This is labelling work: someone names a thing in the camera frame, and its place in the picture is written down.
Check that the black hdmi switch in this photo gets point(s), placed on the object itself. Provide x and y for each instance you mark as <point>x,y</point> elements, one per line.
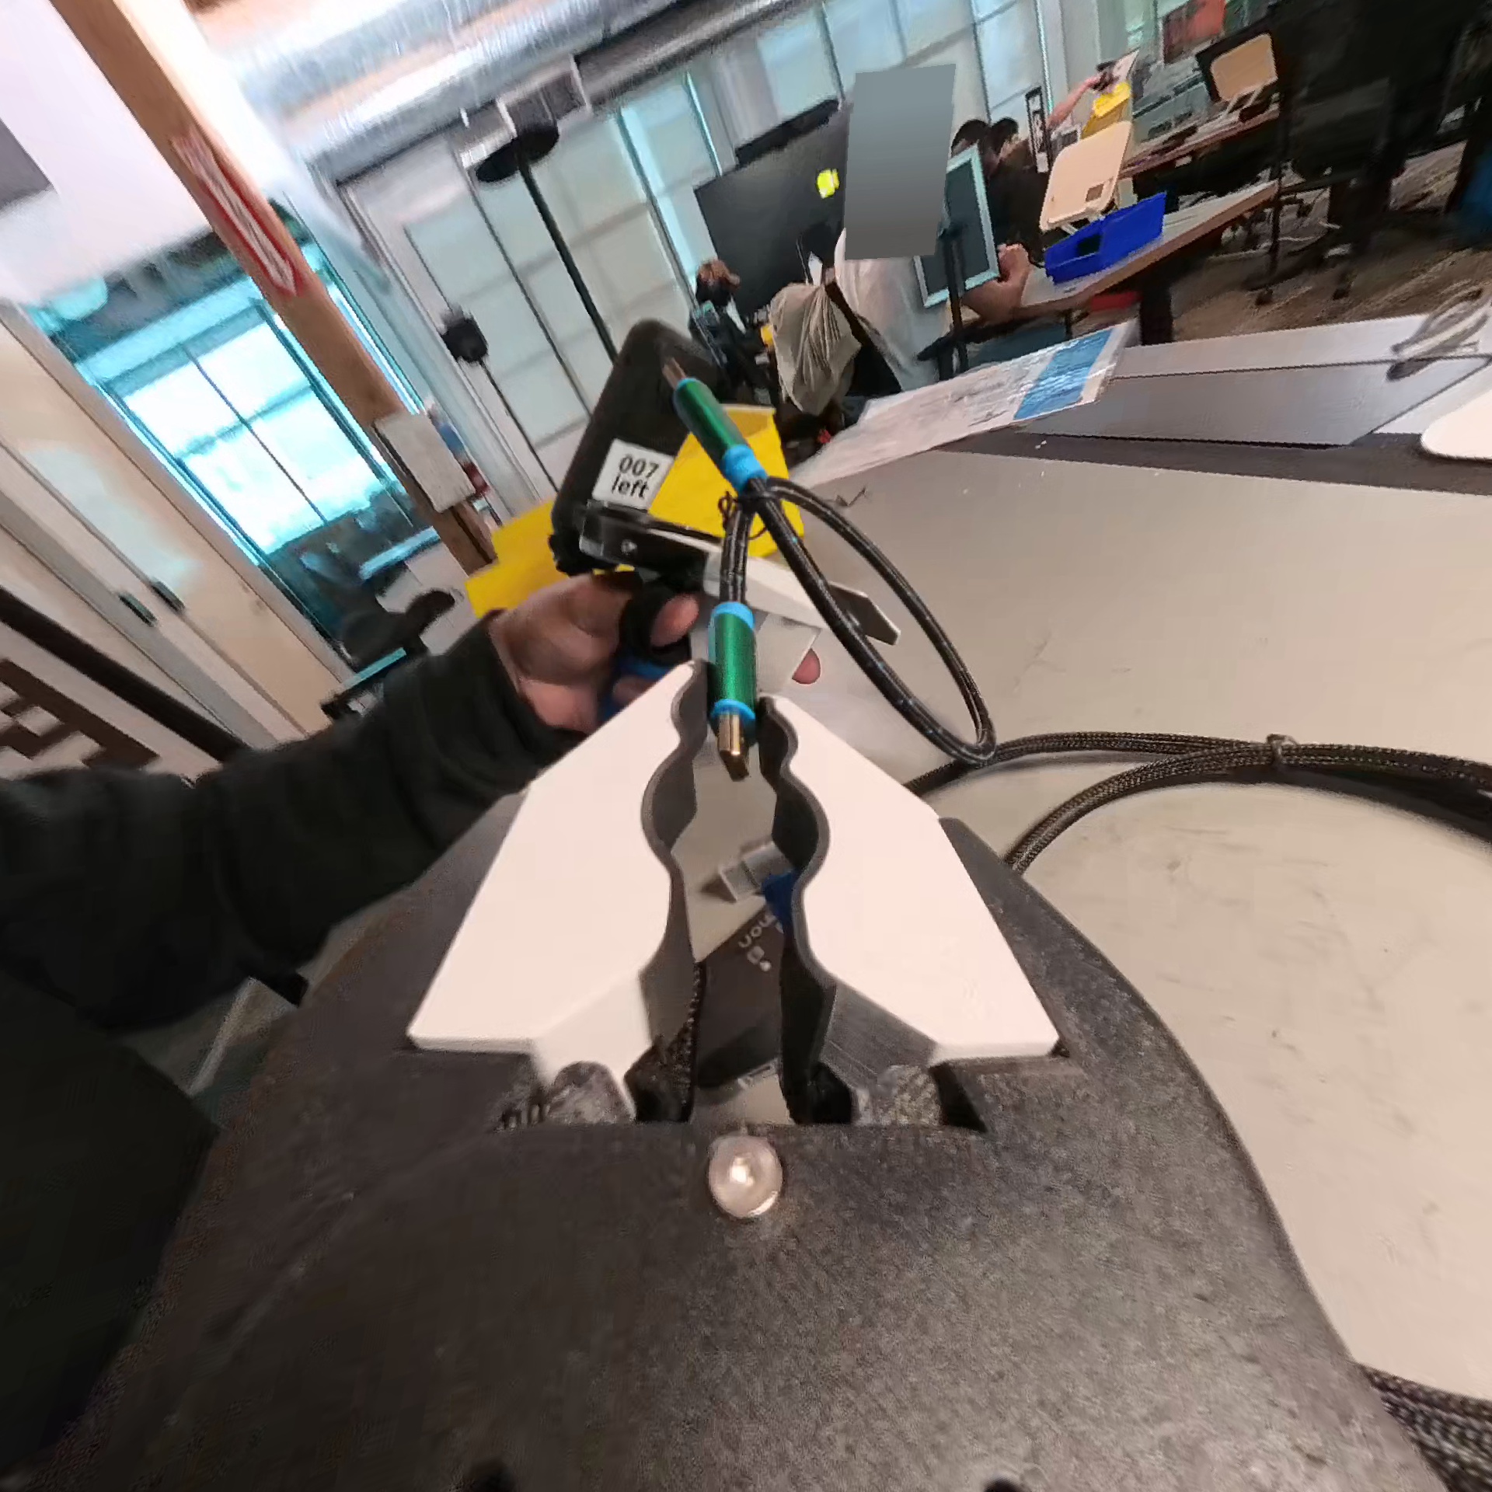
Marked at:
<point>742,991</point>

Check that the person's left hand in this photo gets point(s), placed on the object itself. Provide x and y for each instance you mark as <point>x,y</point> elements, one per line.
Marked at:
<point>560,651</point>

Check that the clear plastic bag blue label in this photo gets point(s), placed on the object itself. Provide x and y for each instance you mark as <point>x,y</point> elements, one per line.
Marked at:
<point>1049,378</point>

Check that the black square HDMI hub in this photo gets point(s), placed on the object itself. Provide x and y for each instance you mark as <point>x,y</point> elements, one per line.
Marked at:
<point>1166,763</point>

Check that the wooden work table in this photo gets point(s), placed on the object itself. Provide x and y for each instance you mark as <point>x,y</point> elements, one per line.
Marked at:
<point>1166,232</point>

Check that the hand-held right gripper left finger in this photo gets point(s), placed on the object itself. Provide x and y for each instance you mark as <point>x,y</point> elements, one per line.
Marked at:
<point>548,920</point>

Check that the blue plastic bin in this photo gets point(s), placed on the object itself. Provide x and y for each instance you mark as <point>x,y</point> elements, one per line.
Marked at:
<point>1107,238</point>

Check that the yellow bin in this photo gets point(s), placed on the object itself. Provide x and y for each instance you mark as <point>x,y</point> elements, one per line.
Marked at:
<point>514,570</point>

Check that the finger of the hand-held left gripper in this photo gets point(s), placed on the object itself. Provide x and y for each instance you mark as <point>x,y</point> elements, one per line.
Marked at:
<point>788,651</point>
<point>793,587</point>

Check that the beige boxy device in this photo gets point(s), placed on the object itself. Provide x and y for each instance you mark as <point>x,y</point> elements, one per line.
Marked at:
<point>1084,174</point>

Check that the black office chair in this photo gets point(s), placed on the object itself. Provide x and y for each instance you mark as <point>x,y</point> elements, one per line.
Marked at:
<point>1340,92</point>

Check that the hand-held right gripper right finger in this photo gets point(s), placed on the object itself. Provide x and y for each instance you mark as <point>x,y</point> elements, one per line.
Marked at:
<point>921,932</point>

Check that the computer monitor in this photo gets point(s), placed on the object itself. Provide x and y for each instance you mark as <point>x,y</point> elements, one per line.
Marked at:
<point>974,232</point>

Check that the black floor lamp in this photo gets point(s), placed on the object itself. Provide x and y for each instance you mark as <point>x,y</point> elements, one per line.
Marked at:
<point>560,232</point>

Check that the large black monitor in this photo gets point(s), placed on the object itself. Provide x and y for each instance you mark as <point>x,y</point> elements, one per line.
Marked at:
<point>770,209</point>

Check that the white base lamp stand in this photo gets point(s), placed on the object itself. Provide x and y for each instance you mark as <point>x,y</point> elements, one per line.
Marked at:
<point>1463,431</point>

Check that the wooden support post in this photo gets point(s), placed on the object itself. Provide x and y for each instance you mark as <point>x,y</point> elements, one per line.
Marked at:
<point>351,383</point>

